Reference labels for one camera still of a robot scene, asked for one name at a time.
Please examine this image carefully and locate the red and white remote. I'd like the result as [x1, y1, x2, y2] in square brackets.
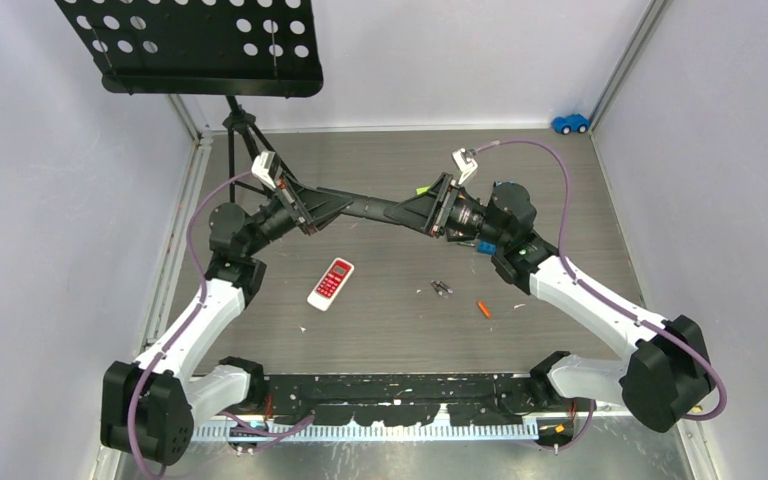
[306, 257, 355, 312]

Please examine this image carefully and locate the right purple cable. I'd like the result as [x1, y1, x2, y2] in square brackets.
[473, 139, 730, 452]

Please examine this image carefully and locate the blue toy car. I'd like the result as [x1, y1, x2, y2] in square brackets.
[551, 114, 590, 135]

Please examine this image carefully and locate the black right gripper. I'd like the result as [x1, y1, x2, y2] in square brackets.
[386, 172, 508, 247]

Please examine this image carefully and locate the black tripod music stand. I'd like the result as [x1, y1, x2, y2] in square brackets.
[54, 0, 325, 204]

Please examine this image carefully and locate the black remote control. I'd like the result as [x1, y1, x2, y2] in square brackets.
[340, 192, 406, 226]

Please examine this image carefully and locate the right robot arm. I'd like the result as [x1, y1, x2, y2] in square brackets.
[384, 176, 727, 432]

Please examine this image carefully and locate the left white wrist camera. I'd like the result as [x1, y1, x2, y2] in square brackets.
[251, 150, 280, 191]

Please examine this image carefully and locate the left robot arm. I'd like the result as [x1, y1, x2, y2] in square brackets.
[100, 175, 353, 466]

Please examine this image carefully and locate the purple cable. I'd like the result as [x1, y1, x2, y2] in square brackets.
[473, 139, 730, 452]
[125, 170, 316, 480]

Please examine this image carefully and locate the blue flat brick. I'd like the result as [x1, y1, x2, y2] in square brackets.
[476, 241, 497, 255]

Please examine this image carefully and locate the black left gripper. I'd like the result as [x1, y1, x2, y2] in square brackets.
[243, 174, 352, 257]

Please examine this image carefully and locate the dark battery left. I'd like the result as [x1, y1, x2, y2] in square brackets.
[431, 281, 445, 296]

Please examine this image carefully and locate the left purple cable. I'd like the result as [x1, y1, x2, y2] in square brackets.
[125, 170, 316, 480]

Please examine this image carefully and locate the orange battery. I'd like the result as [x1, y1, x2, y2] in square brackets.
[476, 301, 492, 319]

